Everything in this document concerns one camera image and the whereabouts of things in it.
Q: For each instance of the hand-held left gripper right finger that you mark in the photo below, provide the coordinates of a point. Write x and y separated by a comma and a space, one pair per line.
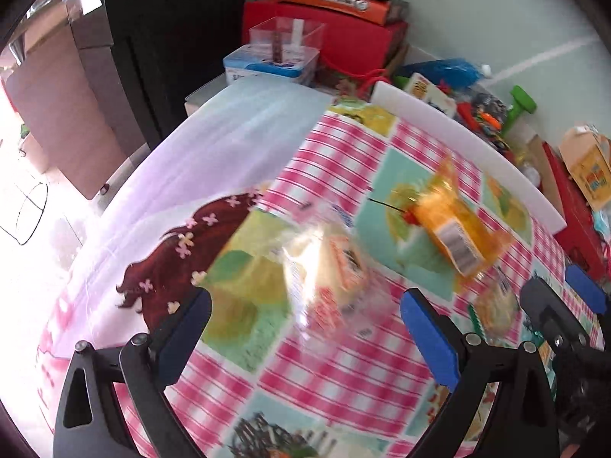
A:
429, 338

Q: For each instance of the pink checkered tablecloth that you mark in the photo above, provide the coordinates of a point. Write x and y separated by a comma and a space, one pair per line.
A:
334, 381

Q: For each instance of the printed pink white cloth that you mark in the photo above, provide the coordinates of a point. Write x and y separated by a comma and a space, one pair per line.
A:
215, 152

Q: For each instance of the white box with blue lid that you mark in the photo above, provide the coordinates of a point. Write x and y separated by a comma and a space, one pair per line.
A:
267, 67

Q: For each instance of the red gift box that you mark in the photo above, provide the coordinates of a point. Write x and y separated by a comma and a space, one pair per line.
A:
358, 45

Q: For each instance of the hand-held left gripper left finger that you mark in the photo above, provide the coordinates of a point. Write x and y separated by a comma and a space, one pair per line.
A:
186, 338

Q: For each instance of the white board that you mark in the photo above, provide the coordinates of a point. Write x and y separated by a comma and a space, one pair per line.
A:
477, 138

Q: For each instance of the flat red box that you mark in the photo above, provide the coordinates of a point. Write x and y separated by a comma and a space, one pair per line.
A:
573, 214

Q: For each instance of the clear green-edged cracker packet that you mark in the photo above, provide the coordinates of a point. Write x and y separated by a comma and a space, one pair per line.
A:
496, 305

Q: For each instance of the brown cabinet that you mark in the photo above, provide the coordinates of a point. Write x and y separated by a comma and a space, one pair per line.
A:
57, 105

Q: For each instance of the white bun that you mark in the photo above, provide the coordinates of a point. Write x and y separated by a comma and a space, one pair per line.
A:
329, 267

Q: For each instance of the pile of colourful toys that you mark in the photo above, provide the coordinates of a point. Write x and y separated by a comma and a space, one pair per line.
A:
482, 114

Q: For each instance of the dark cabinet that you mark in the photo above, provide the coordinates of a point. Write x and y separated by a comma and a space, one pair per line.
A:
176, 33

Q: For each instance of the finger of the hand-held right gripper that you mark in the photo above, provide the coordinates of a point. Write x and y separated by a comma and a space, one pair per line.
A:
580, 284
549, 305

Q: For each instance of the orange cake packet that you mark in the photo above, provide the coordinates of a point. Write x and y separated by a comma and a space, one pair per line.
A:
458, 229

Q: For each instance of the yellow white box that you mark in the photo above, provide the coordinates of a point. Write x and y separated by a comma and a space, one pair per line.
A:
429, 93

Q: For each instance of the orange box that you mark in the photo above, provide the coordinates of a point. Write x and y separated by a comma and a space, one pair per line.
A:
329, 2

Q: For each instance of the cardboard box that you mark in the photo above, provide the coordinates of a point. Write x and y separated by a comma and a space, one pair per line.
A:
398, 59

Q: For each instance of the green dumbbell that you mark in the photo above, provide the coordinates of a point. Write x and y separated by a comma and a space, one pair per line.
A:
518, 105

